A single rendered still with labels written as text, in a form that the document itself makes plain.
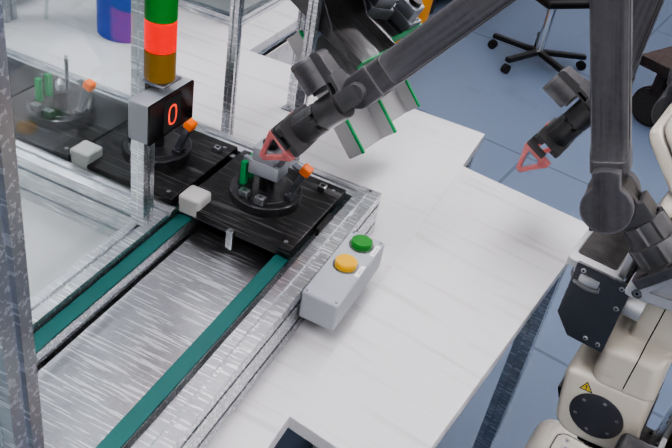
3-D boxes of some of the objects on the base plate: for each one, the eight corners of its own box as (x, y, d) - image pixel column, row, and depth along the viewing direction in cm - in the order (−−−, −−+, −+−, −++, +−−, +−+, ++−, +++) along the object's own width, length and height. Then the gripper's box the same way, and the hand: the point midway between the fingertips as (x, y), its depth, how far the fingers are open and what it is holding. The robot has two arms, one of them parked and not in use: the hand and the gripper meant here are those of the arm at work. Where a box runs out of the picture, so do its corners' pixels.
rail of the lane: (373, 231, 168) (382, 189, 161) (96, 586, 98) (94, 537, 92) (350, 221, 169) (358, 180, 163) (61, 565, 100) (57, 515, 94)
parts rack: (359, 129, 202) (426, -216, 157) (293, 195, 174) (350, -203, 129) (288, 102, 208) (332, -238, 163) (212, 162, 180) (240, -230, 134)
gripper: (322, 142, 135) (264, 178, 144) (347, 119, 143) (290, 154, 152) (298, 110, 134) (242, 148, 143) (325, 88, 141) (269, 125, 151)
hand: (270, 149), depth 147 cm, fingers closed on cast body, 4 cm apart
